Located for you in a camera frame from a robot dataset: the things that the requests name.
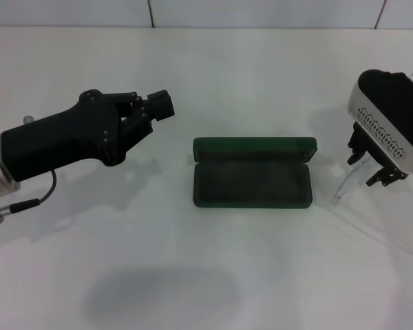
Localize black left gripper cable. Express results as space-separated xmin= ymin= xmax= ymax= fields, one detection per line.
xmin=0 ymin=169 xmax=59 ymax=227

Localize green glasses case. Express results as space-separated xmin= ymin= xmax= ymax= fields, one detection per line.
xmin=191 ymin=135 xmax=319 ymax=210

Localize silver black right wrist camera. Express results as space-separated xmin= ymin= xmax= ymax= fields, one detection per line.
xmin=346 ymin=68 xmax=413 ymax=173

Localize clear transparent glasses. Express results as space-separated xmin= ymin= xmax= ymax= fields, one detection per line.
xmin=332 ymin=153 xmax=376 ymax=208

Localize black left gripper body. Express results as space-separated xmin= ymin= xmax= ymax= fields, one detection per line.
xmin=0 ymin=88 xmax=127 ymax=184

